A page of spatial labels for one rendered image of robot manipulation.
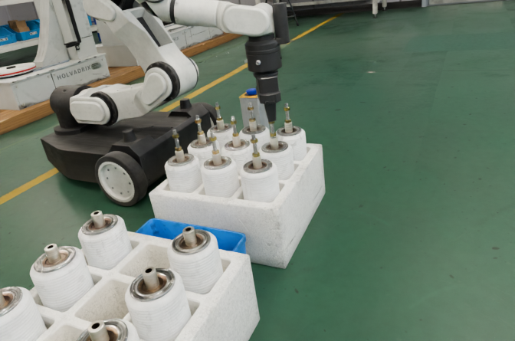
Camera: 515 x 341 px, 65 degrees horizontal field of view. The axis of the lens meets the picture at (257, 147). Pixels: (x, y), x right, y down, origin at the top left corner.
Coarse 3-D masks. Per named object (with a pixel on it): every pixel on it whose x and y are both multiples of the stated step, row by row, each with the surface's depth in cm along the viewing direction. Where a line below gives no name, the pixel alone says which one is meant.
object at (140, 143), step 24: (72, 96) 168; (72, 120) 172; (144, 120) 179; (168, 120) 167; (192, 120) 167; (48, 144) 168; (72, 144) 162; (96, 144) 159; (120, 144) 143; (144, 144) 145; (168, 144) 153; (72, 168) 160; (144, 168) 143
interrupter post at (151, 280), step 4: (148, 268) 67; (152, 268) 67; (144, 272) 67; (148, 272) 67; (152, 272) 66; (144, 276) 66; (148, 276) 66; (152, 276) 66; (156, 276) 67; (144, 280) 67; (148, 280) 66; (152, 280) 66; (156, 280) 67; (148, 284) 67; (152, 284) 67; (156, 284) 67; (148, 288) 67; (152, 288) 67
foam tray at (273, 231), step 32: (320, 160) 128; (160, 192) 113; (192, 192) 110; (288, 192) 104; (320, 192) 130; (192, 224) 111; (224, 224) 106; (256, 224) 102; (288, 224) 104; (256, 256) 106; (288, 256) 106
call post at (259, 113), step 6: (240, 102) 142; (246, 102) 141; (252, 102) 140; (258, 102) 140; (246, 108) 142; (258, 108) 140; (246, 114) 143; (258, 114) 141; (264, 114) 145; (246, 120) 144; (258, 120) 142; (264, 120) 145
